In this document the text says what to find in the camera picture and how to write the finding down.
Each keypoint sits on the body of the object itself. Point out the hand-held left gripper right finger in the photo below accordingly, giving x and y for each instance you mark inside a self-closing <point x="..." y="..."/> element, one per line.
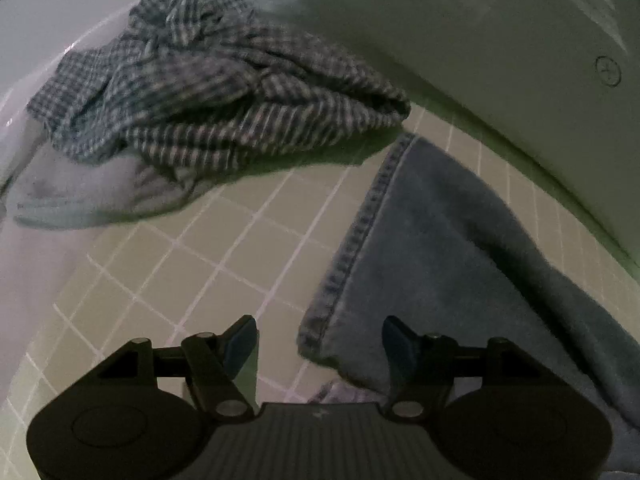
<point x="398" y="350"/>

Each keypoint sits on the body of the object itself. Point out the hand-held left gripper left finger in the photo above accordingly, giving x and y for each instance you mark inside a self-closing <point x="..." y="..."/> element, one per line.
<point x="241" y="349"/>

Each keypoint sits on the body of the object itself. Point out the blue denim jeans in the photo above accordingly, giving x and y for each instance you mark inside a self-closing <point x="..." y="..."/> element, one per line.
<point x="450" y="260"/>

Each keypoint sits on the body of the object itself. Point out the light blue garment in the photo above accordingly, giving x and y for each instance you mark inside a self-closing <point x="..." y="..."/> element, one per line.
<point x="95" y="195"/>

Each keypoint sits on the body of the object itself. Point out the white cloth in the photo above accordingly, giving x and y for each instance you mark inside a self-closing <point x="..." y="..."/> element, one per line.
<point x="35" y="270"/>

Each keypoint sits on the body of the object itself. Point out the blue white checkered shirt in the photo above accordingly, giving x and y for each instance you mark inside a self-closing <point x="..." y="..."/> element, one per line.
<point x="220" y="85"/>

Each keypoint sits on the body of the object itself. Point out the white container wall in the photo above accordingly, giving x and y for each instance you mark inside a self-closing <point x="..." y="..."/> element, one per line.
<point x="475" y="35"/>

